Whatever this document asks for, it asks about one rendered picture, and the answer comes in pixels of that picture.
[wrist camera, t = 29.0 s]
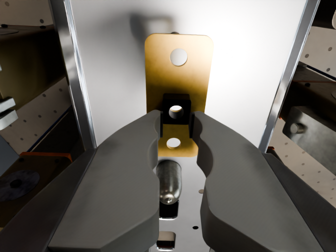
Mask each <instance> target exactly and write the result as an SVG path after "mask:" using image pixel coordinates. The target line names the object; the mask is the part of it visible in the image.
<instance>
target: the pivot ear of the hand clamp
mask: <svg viewBox="0 0 336 252"><path fill-rule="evenodd" d="M17 119H18V116H17V113H16V111H15V109H8V110H6V111H4V112H2V113H0V130H2V129H4V128H6V127H7V126H9V125H10V124H11V123H13V122H14V121H15V120H17Z"/></svg>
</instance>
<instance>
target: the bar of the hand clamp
mask: <svg viewBox="0 0 336 252"><path fill-rule="evenodd" d="M15 105H16V103H15V100H14V98H13V97H10V96H8V97H6V98H5V99H0V113H2V112H4V111H6V110H8V109H10V108H12V107H14V106H15Z"/></svg>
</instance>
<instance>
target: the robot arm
mask: <svg viewBox="0 0 336 252"><path fill-rule="evenodd" d="M188 129H189V138H190V139H192V140H193V141H194V142H195V143H196V145H197V147H198V152H197V160H196V163H197V165H198V166H199V168H200V169H201V170H202V171H203V173H204V175H205V177H206V180H205V184H204V190H203V195H202V201H201V207H200V220H201V230H202V237H203V240H204V241H205V243H206V244H207V245H208V246H209V247H210V248H211V249H213V250H214V251H216V252H336V208H335V207H334V206H333V205H331V204H330V203H329V202H328V201H327V200H326V199H324V198H323V197H322V196H321V195H320V194H319V193H317V192H316V191H315V190H314V189H313V188H311V187H310V186H309V185H308V184H307V183H306V182H304V181H303V180H302V179H301V178H300V177H299V176H297V175H296V174H295V173H294V172H293V171H291V170H290V169H289V168H288V167H287V166H286V165H284V164H283V163H282V162H281V161H280V160H279V159H277V158H276V157H275V156H274V155H273V154H271V153H262V152H261V151H260V150H259V149H258V148H257V147H256V146H255V145H254V144H253V143H251V142H250V141H249V140H248V139H246V138H245V137H244V136H242V135H241V134H239V133H238V132H236V131H235V130H233V129H231V128H230V127H228V126H226V125H224V124H223V123H221V122H219V121H217V120H216V119H214V118H212V117H210V116H209V115H207V114H205V113H203V112H201V111H194V112H190V113H189V123H188ZM162 137H163V111H159V110H152V111H150V112H149V113H147V114H145V115H143V116H141V117H140V118H138V119H136V120H134V121H132V122H131V123H129V124H127V125H125V126H123V127H122V128H120V129H119V130H117V131H116V132H114V133H113V134H112V135H110V136H109V137H108V138H107V139H105V140H104V141H103V142H102V143H101V144H100V145H99V146H98V147H97V148H88V149H87V150H86V151H85V152H84V153H82V154H81V155H80V156H79V157H78V158H77V159H76V160H75V161H74V162H72V163H71V164H70V165H69V166H68V167H67V168H66V169H65V170H63V171H62V172H61V173H60V174H59V175H58V176H57V177H56V178H54V179H53V180H52V181H51V182H50V183H49V184H48V185H47V186H46V187H44V188H43V189H42V190H41V191H40V192H39V193H38V194H37V195H35V196H34V197H33V198H32V199H31V200H30V201H29V202H28V203H27V204H26V205H25V206H24V207H23V208H22V209H21V210H20V211H19V212H18V213H17V214H16V215H15V216H14V217H13V218H12V219H11V220H10V221H9V222H8V224H7V225H6V226H5V227H4V228H3V229H2V230H1V232H0V252H145V251H146V250H148V249H149V248H151V247H152V246H153V245H154V244H155V243H156V242H157V240H158V238H159V217H160V180H159V178H158V177H157V176H156V174H155V173H154V172H153V169H154V168H155V166H156V165H157V164H158V141H159V139H160V138H162Z"/></svg>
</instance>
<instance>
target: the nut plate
mask: <svg viewBox="0 0 336 252"><path fill-rule="evenodd" d="M144 46H145V85H146V113H149V112H151V111H153V110H159V111H163V136H162V137H160V139H159V140H158V157H186V158H192V157H195V156H197V155H198V146H197V145H196V143H195V142H194V141H193V139H192V138H190V136H189V118H190V113H191V112H196V111H200V112H203V113H205V109H206V102H207V94H208V87H209V80H210V73H211V66H212V59H213V52H214V42H213V40H212V39H211V38H210V37H209V36H207V35H203V34H176V33H152V34H150V35H149V36H148V37H147V39H146V40H145V45H144ZM175 49H183V50H184V51H185V52H186V53H187V60H186V62H185V63H184V64H182V65H175V64H173V63H172V62H171V59H170V55H171V53H172V51H173V50H175ZM173 106H180V107H181V109H179V110H173V109H171V107H173ZM172 138H175V139H178V140H179V141H180V144H179V145H178V146H176V147H171V146H169V145H168V144H167V142H168V140H169V139H172Z"/></svg>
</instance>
